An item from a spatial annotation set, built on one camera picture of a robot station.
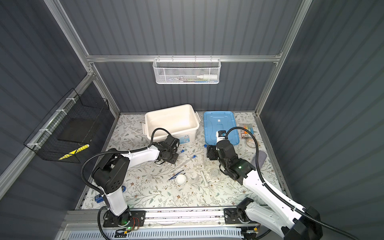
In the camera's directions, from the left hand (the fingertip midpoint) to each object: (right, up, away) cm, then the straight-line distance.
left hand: (173, 157), depth 95 cm
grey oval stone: (+56, +1, -3) cm, 56 cm away
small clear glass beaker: (+26, -9, -3) cm, 28 cm away
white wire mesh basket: (+7, +67, +29) cm, 73 cm away
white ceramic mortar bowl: (+6, -11, -10) cm, 16 cm away
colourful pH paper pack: (+50, +14, +10) cm, 53 cm away
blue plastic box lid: (+29, +24, +21) cm, 43 cm away
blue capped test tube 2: (+6, +4, +4) cm, 8 cm away
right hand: (+24, +9, -17) cm, 31 cm away
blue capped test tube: (+13, 0, +1) cm, 13 cm away
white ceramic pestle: (+20, -13, -11) cm, 26 cm away
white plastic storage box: (+4, +23, +18) cm, 29 cm away
